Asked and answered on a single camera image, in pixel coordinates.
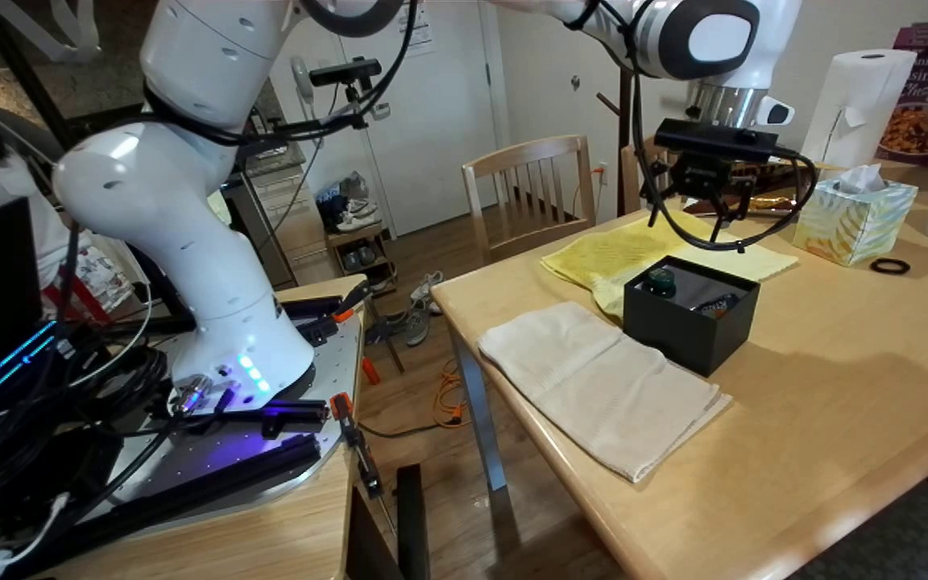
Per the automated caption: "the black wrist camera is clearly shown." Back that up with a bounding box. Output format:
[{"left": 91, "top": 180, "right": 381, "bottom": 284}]
[{"left": 650, "top": 118, "right": 786, "bottom": 164}]

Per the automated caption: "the patterned tissue box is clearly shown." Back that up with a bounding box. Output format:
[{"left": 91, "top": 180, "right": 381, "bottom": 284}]
[{"left": 789, "top": 163, "right": 923, "bottom": 270}]

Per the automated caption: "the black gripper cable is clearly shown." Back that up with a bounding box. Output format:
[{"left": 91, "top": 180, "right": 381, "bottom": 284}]
[{"left": 637, "top": 138, "right": 822, "bottom": 258}]

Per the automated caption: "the shoe rack with shoes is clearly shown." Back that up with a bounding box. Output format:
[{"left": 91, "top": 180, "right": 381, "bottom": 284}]
[{"left": 314, "top": 168, "right": 406, "bottom": 284}]

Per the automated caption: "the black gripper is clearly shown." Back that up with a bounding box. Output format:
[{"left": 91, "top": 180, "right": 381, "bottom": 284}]
[{"left": 671, "top": 156, "right": 777, "bottom": 284}]

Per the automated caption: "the white paper towel roll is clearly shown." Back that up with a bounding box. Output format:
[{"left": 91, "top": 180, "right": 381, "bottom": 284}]
[{"left": 797, "top": 46, "right": 923, "bottom": 171}]

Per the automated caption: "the small black ring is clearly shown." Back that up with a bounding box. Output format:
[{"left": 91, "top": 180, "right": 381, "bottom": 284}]
[{"left": 866, "top": 255, "right": 915, "bottom": 278}]

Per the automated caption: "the light wooden table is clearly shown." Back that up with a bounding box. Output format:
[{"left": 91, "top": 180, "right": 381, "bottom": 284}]
[{"left": 430, "top": 157, "right": 928, "bottom": 580}]

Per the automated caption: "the black square box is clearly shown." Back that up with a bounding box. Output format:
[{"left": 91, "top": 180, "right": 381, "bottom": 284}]
[{"left": 622, "top": 255, "right": 765, "bottom": 381}]

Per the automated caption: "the blue lit device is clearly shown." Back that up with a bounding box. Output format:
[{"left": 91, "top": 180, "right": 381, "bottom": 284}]
[{"left": 0, "top": 316, "right": 71, "bottom": 427}]

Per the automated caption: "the red handled screwdriver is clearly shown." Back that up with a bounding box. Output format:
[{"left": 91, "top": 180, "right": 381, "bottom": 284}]
[{"left": 329, "top": 391, "right": 387, "bottom": 499}]

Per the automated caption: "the dark coat stand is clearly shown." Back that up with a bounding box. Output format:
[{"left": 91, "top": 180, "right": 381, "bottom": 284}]
[{"left": 589, "top": 57, "right": 640, "bottom": 221}]

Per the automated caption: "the metal robot base platform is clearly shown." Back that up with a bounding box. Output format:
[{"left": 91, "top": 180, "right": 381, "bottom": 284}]
[{"left": 43, "top": 273, "right": 373, "bottom": 580}]

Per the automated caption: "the white folded cloth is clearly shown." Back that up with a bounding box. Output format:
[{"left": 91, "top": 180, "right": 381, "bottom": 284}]
[{"left": 476, "top": 300, "right": 734, "bottom": 487}]

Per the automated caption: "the black stereo camera bar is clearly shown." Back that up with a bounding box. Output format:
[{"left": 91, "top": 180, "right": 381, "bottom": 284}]
[{"left": 307, "top": 55, "right": 387, "bottom": 90}]

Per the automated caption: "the yellow patterned cloth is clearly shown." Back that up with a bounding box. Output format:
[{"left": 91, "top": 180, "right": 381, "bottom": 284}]
[{"left": 538, "top": 221, "right": 802, "bottom": 324}]

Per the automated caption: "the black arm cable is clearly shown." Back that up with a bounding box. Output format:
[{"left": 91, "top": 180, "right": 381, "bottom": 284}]
[{"left": 235, "top": 0, "right": 426, "bottom": 147}]

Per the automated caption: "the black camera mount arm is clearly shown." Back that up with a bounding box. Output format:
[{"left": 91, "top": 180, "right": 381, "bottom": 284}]
[{"left": 269, "top": 78, "right": 393, "bottom": 142}]

